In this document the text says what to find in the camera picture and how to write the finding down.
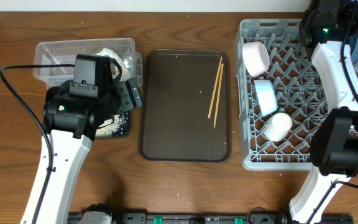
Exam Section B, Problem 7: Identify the white tissue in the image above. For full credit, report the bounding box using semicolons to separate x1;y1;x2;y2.
97;48;132;81

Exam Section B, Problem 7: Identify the wooden chopstick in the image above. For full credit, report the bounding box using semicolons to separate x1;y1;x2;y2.
214;63;224;128
208;57;223;119

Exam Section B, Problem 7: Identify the pink white bowl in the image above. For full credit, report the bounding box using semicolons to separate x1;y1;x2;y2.
242;42;270;77

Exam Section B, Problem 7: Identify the light blue bowl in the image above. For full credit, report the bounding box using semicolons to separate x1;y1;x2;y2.
254;80;278;116

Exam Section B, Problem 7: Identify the white plastic cup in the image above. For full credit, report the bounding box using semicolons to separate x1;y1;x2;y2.
264;113;293;142

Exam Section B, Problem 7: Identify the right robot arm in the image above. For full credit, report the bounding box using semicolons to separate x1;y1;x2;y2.
289;0;358;223

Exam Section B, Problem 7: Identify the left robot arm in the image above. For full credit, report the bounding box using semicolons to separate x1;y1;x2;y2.
21;54;142;223

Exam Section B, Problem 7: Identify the spilled rice food waste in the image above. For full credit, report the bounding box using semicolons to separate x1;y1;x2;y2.
95;112;129;138

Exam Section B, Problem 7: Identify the grey dishwasher rack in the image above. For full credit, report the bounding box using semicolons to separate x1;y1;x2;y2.
234;18;358;172

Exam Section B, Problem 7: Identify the black plastic tray bin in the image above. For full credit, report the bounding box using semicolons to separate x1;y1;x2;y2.
94;111;131;139

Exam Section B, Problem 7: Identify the brown serving tray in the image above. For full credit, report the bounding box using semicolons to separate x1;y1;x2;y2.
139;49;231;162

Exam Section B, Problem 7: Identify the clear plastic bin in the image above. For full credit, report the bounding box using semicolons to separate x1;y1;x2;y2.
33;38;142;89

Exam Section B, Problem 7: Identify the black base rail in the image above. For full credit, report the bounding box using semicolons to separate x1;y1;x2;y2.
68;205;354;224

